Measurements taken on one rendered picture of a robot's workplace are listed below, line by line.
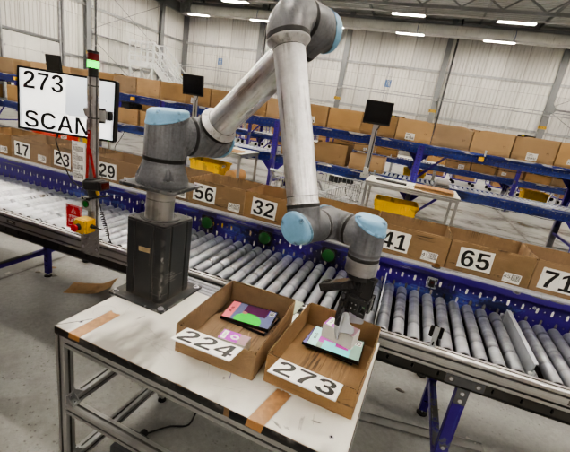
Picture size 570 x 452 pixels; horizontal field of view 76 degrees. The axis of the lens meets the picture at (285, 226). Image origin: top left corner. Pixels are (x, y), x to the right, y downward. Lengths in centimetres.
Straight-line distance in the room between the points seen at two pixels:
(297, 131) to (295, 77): 14
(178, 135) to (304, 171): 57
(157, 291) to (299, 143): 84
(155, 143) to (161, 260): 42
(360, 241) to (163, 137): 76
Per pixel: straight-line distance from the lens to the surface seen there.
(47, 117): 226
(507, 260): 213
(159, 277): 147
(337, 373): 129
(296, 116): 97
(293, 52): 102
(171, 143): 137
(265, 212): 220
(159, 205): 143
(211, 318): 144
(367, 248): 100
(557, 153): 684
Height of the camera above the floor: 154
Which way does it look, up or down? 17 degrees down
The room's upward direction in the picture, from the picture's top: 9 degrees clockwise
